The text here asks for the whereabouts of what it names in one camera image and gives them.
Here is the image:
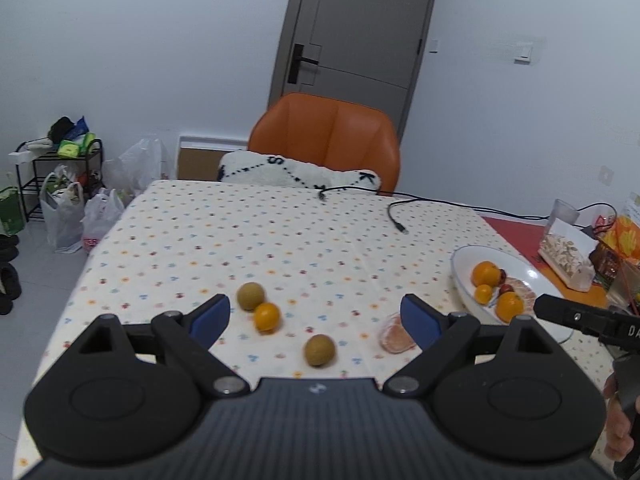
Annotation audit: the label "small orange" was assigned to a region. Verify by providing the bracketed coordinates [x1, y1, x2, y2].
[253, 302, 281, 333]
[474, 284, 494, 307]

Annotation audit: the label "brown round fruit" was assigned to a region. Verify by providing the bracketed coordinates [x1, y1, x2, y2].
[304, 334, 336, 367]
[236, 282, 266, 312]

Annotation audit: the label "person's right hand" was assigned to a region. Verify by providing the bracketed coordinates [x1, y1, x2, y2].
[603, 374, 634, 462]

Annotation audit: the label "large orange near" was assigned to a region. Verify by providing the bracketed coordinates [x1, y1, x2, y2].
[495, 292, 524, 324]

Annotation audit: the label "large orange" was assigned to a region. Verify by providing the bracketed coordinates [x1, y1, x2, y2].
[495, 292, 524, 324]
[471, 261, 500, 288]

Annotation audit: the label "orange snack packet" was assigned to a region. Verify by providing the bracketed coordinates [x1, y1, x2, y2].
[600, 216, 640, 264]

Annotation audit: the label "nut snack bag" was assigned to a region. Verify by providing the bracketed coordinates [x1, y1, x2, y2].
[538, 220, 598, 292]

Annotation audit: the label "small orange in plate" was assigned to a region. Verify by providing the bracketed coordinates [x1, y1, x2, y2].
[474, 284, 494, 307]

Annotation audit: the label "red date near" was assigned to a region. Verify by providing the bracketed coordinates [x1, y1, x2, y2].
[498, 284, 514, 296]

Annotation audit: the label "white oval plate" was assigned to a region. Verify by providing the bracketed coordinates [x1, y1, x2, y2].
[450, 245, 561, 325]

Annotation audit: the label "large orange far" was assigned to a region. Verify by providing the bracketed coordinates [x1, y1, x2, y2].
[471, 261, 500, 288]

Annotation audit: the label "clear plastic cup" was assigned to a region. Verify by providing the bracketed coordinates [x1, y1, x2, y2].
[548, 198, 580, 226]

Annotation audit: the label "white plastic bag right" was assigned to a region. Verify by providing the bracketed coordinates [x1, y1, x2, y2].
[81, 188, 125, 252]

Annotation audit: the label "white plastic bag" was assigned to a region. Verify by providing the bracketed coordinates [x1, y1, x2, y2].
[39, 164, 85, 254]
[81, 188, 125, 252]

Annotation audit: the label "white plastic bag left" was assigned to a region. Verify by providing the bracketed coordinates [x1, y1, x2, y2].
[39, 164, 85, 254]

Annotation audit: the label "green box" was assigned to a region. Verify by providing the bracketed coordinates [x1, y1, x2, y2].
[0, 186, 25, 235]

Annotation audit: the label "black metal rack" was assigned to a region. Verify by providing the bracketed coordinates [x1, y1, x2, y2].
[10, 138, 104, 222]

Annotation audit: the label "clear plastic bag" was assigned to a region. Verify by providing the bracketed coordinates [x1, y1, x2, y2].
[102, 136, 175, 200]

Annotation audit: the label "cardboard framed board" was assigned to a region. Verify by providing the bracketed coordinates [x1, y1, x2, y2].
[176, 133, 247, 181]

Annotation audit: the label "white fluffy cushion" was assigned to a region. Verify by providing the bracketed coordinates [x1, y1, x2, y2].
[217, 151, 381, 191]

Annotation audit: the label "green yellow items on rack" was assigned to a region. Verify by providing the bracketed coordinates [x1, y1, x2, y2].
[48, 117, 96, 158]

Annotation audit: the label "orange leather chair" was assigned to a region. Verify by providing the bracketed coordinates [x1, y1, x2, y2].
[247, 93, 400, 192]

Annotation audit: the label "grey door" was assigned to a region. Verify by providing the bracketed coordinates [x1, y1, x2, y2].
[268, 0, 435, 134]

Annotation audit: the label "black usb cable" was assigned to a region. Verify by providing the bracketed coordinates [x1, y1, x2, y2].
[386, 198, 551, 235]

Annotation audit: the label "wall socket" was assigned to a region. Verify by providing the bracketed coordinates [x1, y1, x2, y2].
[598, 166, 614, 186]

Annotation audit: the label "black cable on cushion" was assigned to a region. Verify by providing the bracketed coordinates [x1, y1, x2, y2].
[316, 184, 381, 203]

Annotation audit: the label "white light switch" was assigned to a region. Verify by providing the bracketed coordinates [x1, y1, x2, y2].
[514, 42, 534, 65]

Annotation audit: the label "black door handle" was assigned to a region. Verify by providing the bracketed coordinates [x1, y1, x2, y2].
[286, 44, 319, 84]

